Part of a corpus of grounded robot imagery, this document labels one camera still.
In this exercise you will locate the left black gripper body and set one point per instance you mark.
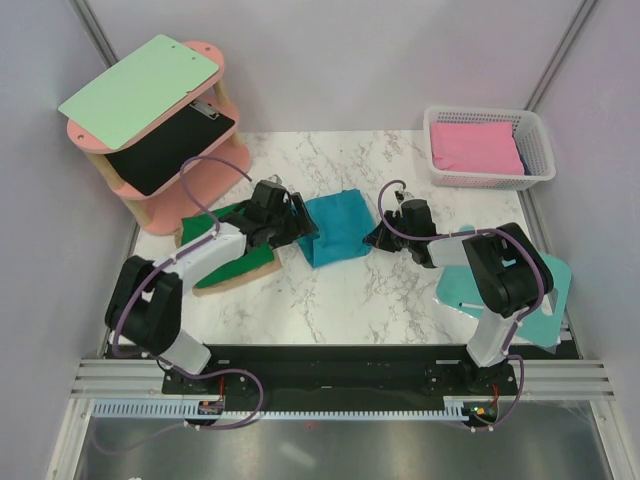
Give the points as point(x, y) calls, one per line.
point(284, 226)

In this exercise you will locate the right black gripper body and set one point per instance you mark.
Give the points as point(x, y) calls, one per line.
point(391, 242)

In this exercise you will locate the teal t shirt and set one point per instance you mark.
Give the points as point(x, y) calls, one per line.
point(343, 221)

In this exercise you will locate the green t shirt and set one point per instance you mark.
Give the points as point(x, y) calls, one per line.
point(192, 227)

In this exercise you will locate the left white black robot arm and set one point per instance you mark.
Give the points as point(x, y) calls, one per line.
point(146, 304)

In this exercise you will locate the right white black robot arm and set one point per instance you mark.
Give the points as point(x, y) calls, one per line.
point(509, 275)

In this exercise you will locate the pink three-tier wooden shelf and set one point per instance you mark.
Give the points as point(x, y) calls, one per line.
point(201, 180)

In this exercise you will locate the pink folded t shirt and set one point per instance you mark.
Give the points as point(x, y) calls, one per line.
point(475, 148)

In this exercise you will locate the blue folded cloth in basket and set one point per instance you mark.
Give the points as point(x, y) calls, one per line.
point(522, 160)

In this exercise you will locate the black clipboard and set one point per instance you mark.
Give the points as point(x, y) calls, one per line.
point(151, 162)

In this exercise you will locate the white plastic basket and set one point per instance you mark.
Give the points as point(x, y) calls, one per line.
point(528, 131)

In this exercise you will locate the turquoise plastic board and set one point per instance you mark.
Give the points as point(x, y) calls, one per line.
point(541, 328)

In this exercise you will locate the light green clipboard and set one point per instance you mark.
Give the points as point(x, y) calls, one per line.
point(133, 96)

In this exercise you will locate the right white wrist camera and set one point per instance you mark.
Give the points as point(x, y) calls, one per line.
point(402, 195)

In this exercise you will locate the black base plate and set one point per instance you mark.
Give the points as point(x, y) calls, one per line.
point(343, 376)

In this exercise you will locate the aluminium rail frame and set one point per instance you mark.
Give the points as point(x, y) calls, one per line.
point(131, 377)

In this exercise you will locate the white slotted cable duct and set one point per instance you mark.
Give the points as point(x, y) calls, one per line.
point(193, 409)

